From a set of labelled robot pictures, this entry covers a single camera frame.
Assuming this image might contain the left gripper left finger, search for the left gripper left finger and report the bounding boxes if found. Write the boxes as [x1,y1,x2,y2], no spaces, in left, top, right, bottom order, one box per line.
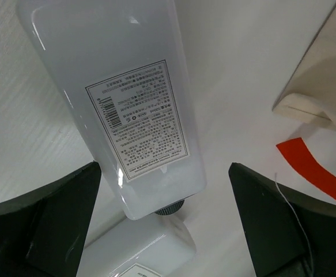
[0,162,101,276]

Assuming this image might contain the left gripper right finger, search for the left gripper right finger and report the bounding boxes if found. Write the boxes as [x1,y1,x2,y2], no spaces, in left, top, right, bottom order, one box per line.
[228,163,336,276]

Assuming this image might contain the white bottle black cap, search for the white bottle black cap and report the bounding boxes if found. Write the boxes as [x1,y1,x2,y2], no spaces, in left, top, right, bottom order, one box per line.
[77,214,196,276]

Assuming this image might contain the canvas bag orange handles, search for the canvas bag orange handles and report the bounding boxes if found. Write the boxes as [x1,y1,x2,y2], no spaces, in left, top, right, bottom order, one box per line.
[272,4,336,200]

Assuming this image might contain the white bottle text label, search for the white bottle text label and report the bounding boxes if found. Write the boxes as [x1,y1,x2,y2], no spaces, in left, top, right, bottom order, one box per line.
[16,1,207,220]

